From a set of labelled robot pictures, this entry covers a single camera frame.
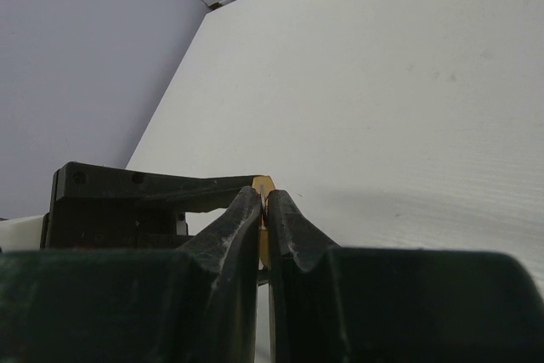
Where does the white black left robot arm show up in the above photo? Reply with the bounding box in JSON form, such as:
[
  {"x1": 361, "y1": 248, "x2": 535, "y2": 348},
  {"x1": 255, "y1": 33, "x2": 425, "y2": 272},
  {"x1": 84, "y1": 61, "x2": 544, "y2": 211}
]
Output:
[{"x1": 1, "y1": 162, "x2": 254, "y2": 252}]

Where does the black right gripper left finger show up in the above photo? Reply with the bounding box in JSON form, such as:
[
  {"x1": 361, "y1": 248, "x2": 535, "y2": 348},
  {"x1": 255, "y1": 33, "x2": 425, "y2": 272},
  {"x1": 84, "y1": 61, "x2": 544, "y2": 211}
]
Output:
[{"x1": 1, "y1": 187, "x2": 261, "y2": 362}]

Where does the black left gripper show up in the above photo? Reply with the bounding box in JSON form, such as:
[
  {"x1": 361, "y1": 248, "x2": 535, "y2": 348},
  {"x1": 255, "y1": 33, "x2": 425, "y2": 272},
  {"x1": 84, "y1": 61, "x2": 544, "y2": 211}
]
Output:
[{"x1": 40, "y1": 162, "x2": 256, "y2": 249}]

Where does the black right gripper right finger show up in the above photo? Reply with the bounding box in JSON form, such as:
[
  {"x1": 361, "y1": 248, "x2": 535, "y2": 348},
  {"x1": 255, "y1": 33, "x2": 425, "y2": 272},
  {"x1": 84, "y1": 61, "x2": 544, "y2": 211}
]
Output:
[{"x1": 265, "y1": 190, "x2": 543, "y2": 362}]

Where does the small brass padlock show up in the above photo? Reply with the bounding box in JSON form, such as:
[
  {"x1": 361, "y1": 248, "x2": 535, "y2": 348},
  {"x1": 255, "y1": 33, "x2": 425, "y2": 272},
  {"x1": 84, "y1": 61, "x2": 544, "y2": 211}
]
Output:
[{"x1": 252, "y1": 175, "x2": 275, "y2": 269}]

